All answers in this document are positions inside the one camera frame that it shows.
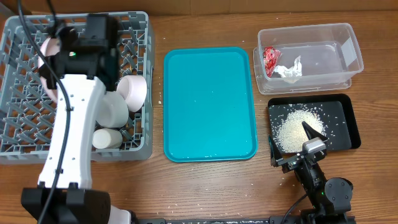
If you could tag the black waste tray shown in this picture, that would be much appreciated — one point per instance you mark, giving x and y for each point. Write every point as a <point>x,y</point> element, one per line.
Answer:
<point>336,112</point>

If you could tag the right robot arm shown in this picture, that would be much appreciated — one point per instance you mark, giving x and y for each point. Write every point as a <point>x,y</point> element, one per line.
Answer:
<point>325,200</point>

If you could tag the grey dishwasher rack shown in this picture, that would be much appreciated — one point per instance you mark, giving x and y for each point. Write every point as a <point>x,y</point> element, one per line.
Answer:
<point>27,112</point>

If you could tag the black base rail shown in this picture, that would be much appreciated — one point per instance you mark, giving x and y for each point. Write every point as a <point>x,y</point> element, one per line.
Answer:
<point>270,220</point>

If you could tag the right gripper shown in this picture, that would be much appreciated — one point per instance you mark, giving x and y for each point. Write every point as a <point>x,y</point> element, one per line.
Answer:
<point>291,162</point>

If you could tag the white tissue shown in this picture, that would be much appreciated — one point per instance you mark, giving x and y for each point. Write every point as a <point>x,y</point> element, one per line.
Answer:
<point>292,74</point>

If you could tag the small white plate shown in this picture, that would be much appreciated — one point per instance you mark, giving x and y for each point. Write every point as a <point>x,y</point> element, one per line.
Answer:
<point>133,88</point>

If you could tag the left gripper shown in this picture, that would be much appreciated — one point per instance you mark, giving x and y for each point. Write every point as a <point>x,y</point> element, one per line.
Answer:
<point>101,23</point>

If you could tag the grey metal bowl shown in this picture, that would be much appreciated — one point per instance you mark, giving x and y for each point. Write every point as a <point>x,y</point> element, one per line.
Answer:
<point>112,111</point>

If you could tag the red snack wrapper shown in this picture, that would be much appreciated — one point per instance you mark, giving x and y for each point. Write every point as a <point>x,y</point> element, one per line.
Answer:
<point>270,58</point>

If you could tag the pile of rice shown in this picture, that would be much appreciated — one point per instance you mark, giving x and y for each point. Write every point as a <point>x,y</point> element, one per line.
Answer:
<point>290,134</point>

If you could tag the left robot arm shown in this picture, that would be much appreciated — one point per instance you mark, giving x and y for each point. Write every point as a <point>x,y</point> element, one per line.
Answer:
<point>82,71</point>

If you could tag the small white cup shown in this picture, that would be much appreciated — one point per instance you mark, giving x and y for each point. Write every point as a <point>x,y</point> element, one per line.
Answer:
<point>107,138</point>

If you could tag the teal serving tray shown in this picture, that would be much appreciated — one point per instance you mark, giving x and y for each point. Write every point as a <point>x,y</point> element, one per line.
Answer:
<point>208,105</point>

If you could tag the clear plastic bin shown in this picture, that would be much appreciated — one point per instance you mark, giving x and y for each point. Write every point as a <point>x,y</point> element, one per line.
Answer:
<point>330,57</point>

